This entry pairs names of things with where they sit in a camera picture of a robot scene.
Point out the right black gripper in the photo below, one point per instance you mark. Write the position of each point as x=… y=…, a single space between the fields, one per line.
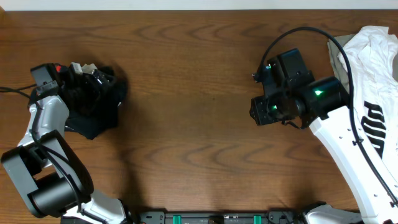
x=260 y=115

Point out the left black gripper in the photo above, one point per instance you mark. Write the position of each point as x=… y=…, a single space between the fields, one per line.
x=94 y=94

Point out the black leggings with red waistband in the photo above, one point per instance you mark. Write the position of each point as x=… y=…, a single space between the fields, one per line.
x=104 y=117

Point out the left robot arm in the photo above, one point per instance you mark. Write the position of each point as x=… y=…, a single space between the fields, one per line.
x=48 y=175

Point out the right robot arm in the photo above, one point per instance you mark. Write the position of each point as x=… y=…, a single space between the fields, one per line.
x=358 y=146

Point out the white folded shirt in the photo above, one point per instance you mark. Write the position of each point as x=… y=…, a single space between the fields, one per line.
x=78 y=69

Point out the beige garment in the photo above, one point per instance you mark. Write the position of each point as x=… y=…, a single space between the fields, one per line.
x=338 y=70

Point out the white crumpled garment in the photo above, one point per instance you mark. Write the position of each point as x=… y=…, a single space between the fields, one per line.
x=371 y=54

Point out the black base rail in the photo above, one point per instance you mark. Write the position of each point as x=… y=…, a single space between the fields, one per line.
x=271 y=217

